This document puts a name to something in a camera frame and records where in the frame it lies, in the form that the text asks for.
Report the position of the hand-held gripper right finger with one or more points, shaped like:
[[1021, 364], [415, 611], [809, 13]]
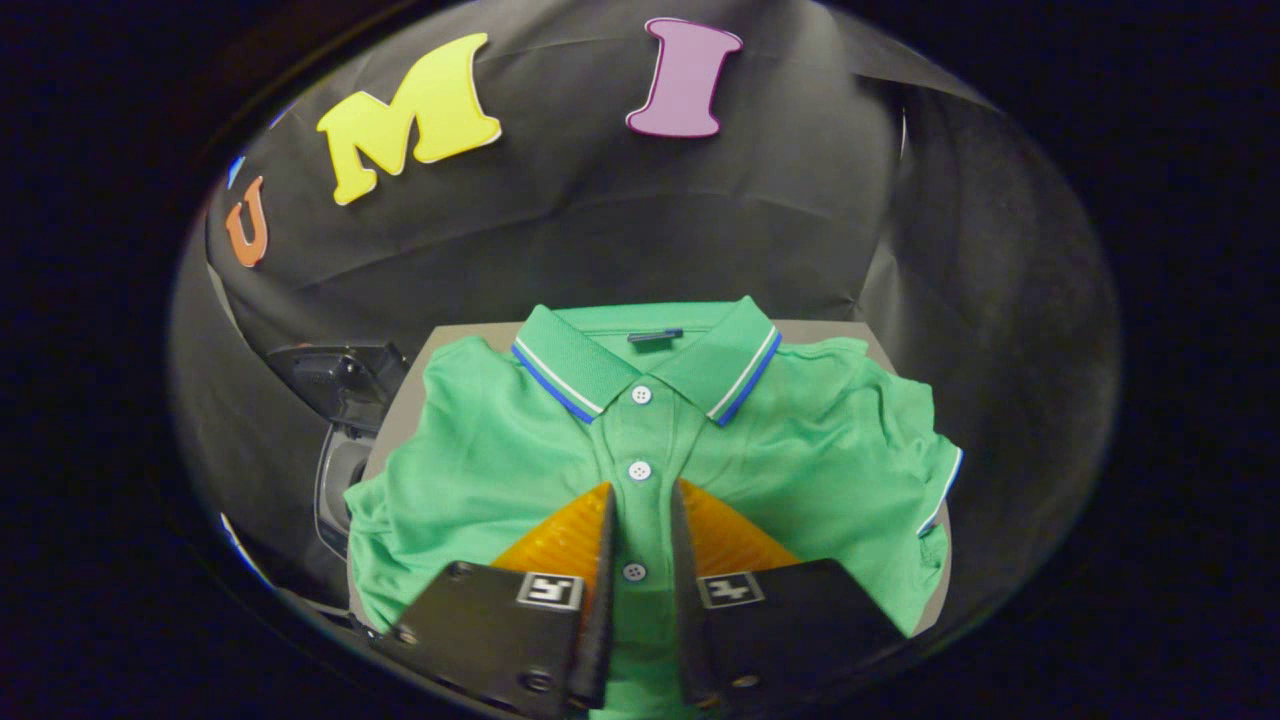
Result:
[[790, 620]]

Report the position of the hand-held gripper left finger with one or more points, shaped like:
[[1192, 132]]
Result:
[[500, 630]]

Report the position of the green polo shirt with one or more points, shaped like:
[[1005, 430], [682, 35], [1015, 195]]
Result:
[[480, 450]]

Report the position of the dark washing machine lid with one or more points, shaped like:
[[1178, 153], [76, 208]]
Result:
[[340, 380]]

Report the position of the beige cabinet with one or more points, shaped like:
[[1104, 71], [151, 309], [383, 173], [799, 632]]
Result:
[[850, 332]]

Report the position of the dark grey partition panel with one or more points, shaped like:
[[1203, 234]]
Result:
[[1010, 350]]

